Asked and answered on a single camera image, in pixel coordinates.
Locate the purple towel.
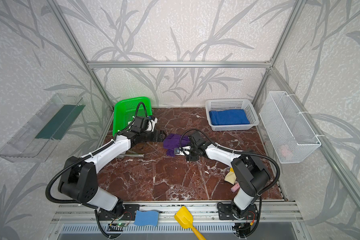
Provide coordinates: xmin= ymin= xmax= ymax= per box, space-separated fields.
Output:
xmin=163 ymin=134 xmax=184 ymax=157

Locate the blue towel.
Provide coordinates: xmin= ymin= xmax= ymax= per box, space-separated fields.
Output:
xmin=209 ymin=110 xmax=250 ymax=126

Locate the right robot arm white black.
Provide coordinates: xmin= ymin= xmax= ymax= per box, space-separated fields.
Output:
xmin=174 ymin=129 xmax=281 ymax=220

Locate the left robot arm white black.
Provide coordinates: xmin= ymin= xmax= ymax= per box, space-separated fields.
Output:
xmin=45 ymin=101 xmax=167 ymax=216

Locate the silver metal trowel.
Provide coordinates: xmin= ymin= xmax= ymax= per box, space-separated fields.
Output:
xmin=116 ymin=153 xmax=145 ymax=159

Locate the green plastic basket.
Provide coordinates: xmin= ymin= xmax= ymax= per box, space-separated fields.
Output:
xmin=113 ymin=97 xmax=153 ymax=136

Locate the white plastic basket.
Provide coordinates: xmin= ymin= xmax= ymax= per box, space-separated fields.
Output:
xmin=205 ymin=99 xmax=259 ymax=131

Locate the pale yellow cloth piece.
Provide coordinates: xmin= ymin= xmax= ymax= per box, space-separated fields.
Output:
xmin=225 ymin=168 xmax=237 ymax=185

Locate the yellow plastic shovel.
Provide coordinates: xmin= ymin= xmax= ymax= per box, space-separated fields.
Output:
xmin=174 ymin=206 xmax=206 ymax=240

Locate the blue sponge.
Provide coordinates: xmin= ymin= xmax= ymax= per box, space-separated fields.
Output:
xmin=134 ymin=211 xmax=159 ymax=227

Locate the small circuit board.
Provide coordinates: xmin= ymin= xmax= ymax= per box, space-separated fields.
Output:
xmin=107 ymin=222 xmax=130 ymax=233

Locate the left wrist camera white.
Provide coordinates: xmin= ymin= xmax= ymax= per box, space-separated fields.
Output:
xmin=146 ymin=116 xmax=158 ymax=132

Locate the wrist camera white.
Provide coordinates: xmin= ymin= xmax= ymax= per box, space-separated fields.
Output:
xmin=174 ymin=146 xmax=191 ymax=156
xmin=146 ymin=116 xmax=158 ymax=132

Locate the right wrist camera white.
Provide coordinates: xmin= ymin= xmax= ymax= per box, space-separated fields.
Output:
xmin=174 ymin=146 xmax=191 ymax=156

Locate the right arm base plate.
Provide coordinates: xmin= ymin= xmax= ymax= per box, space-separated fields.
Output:
xmin=217 ymin=202 xmax=259 ymax=222

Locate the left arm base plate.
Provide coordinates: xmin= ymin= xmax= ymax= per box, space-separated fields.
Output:
xmin=98 ymin=204 xmax=140 ymax=221

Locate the pink item in wire basket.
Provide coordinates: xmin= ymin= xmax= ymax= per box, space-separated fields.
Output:
xmin=280 ymin=145 xmax=293 ymax=159

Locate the white wire wall basket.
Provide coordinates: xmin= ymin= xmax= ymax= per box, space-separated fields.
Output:
xmin=260 ymin=91 xmax=322 ymax=164

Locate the clear acrylic wall shelf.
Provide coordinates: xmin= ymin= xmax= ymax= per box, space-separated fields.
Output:
xmin=0 ymin=94 xmax=86 ymax=163

